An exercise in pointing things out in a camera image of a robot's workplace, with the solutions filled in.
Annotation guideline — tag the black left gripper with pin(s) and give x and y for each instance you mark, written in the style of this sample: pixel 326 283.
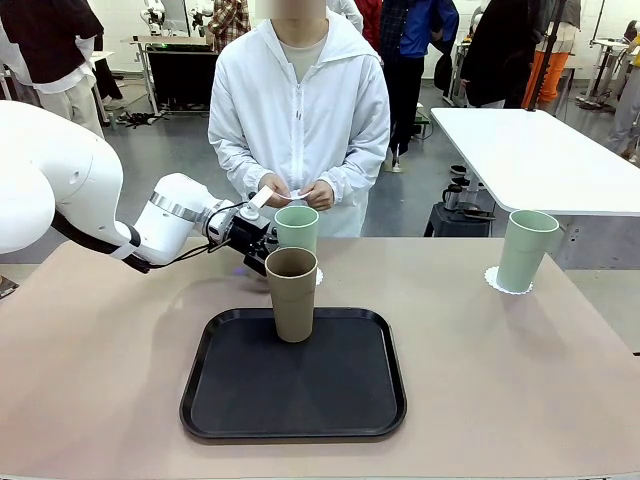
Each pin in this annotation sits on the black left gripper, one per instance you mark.
pixel 250 235

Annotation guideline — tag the light green tall cup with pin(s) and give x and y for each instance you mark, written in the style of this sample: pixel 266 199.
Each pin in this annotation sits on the light green tall cup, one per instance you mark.
pixel 297 232
pixel 525 250

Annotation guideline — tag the brown tall cup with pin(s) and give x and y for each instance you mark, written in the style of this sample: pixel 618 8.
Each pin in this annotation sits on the brown tall cup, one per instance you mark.
pixel 292 305

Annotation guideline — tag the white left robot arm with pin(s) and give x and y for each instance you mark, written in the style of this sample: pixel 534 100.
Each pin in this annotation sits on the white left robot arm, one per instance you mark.
pixel 50 165

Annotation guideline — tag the person's right forearm white sleeve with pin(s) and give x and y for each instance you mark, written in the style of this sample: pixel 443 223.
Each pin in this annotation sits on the person's right forearm white sleeve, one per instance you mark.
pixel 235 170

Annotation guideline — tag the person's left forearm white sleeve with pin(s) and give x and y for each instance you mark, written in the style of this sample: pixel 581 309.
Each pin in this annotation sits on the person's left forearm white sleeve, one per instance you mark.
pixel 362 172

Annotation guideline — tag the person's right hand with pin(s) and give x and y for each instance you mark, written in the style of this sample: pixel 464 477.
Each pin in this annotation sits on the person's right hand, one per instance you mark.
pixel 276 189

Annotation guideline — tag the person's left hand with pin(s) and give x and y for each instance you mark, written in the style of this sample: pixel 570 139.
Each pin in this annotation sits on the person's left hand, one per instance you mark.
pixel 322 196

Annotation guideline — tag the person in white zip jacket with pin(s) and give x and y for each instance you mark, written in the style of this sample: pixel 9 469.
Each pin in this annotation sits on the person in white zip jacket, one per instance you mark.
pixel 300 125

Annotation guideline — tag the black plastic serving tray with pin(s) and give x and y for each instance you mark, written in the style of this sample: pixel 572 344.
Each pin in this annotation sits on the black plastic serving tray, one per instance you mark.
pixel 300 395

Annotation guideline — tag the black step stool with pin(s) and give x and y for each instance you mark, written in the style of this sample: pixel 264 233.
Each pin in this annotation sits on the black step stool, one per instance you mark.
pixel 450 222

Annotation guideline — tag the desk with black panel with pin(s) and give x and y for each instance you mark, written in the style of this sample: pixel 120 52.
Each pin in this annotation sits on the desk with black panel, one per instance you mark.
pixel 185 75

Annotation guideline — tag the black flat tool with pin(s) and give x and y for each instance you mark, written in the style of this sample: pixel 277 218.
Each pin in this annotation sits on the black flat tool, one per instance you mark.
pixel 477 214

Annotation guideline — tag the bystander in plaid shirt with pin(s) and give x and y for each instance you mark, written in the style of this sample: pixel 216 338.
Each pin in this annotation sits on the bystander in plaid shirt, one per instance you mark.
pixel 227 22

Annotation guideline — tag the bystander black clothes white sneakers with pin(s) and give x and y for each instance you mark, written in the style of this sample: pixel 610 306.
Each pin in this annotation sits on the bystander black clothes white sneakers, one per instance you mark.
pixel 107 75

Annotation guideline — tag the dark humanoid background robot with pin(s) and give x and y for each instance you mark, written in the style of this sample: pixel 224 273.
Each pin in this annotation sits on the dark humanoid background robot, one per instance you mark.
pixel 201 15

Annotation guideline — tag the bystander in red top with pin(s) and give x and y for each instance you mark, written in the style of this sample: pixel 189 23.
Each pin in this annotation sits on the bystander in red top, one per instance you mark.
pixel 370 20

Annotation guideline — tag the dark patterned box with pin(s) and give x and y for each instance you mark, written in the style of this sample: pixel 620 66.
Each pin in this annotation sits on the dark patterned box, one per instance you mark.
pixel 7 289

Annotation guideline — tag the white humanoid background robot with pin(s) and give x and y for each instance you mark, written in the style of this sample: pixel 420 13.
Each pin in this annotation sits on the white humanoid background robot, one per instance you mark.
pixel 152 10

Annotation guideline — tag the bystander in blue jacket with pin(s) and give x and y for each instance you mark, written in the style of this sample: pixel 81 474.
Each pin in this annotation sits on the bystander in blue jacket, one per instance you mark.
pixel 415 30

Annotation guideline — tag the white side table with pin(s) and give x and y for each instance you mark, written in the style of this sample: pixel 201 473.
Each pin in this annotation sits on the white side table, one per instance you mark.
pixel 525 150

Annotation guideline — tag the bystander black top cream trousers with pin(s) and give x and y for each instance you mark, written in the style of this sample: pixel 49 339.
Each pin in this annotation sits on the bystander black top cream trousers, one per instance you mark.
pixel 50 40

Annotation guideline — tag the bystander in dark grey jacket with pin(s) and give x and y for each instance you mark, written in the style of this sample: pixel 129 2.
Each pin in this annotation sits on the bystander in dark grey jacket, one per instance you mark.
pixel 500 50

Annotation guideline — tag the bystander in orange trousers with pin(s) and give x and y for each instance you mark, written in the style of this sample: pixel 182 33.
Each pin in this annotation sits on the bystander in orange trousers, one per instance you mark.
pixel 552 75

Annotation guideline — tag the black slanted tripod pole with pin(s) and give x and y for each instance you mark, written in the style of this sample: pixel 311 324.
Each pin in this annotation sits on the black slanted tripod pole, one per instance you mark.
pixel 547 55

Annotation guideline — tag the bystander in grey trousers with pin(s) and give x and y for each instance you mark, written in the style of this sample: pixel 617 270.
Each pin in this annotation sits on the bystander in grey trousers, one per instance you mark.
pixel 630 100

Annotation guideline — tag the white standing desk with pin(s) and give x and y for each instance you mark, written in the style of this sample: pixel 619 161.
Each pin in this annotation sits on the white standing desk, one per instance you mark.
pixel 607 44

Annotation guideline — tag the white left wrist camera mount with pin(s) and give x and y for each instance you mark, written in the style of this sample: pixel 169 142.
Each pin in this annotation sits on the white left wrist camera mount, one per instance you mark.
pixel 260 198

